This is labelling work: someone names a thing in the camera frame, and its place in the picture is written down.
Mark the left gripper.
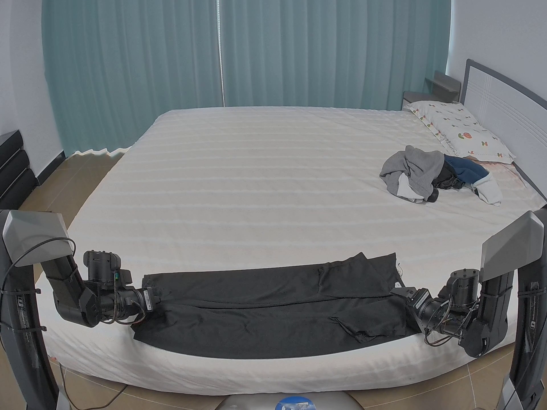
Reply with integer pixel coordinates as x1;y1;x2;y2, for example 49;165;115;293
127;286;161;316

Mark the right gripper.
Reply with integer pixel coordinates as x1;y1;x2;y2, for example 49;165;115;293
391;287;442;333

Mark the black T-shirt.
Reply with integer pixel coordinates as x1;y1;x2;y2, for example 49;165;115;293
130;252;419;358

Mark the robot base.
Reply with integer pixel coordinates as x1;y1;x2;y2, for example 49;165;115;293
222;393;357;410

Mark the pile of clothes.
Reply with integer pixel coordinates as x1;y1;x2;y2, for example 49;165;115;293
379;145;503;206

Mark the bed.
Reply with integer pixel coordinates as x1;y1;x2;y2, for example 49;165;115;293
40;58;547;396

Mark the white printed pillow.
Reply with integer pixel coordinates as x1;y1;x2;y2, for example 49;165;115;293
404;100;517;164

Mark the black dressing table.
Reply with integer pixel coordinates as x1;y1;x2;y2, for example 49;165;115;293
0;129;40;210

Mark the grey bedside table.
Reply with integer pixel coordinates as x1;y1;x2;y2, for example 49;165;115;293
403;70;462;103

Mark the blue-green curtain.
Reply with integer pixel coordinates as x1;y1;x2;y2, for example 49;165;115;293
219;0;453;111
41;0;225;156

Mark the black cable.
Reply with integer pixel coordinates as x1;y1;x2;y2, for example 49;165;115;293
2;237;78;298
423;332;464;348
59;363;129;410

